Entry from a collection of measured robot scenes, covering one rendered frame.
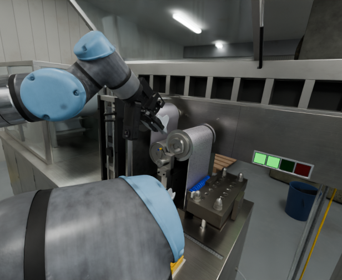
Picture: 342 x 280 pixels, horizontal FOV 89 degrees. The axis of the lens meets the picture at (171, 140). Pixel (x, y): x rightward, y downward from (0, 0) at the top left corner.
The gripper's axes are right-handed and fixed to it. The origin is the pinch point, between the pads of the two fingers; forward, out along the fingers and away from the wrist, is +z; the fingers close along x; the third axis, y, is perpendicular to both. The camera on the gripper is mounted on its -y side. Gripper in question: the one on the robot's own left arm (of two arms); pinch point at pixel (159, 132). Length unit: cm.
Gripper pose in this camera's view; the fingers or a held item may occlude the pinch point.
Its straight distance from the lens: 63.6
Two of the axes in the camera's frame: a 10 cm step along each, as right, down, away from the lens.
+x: -8.0, -2.3, 5.6
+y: 4.4, -8.5, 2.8
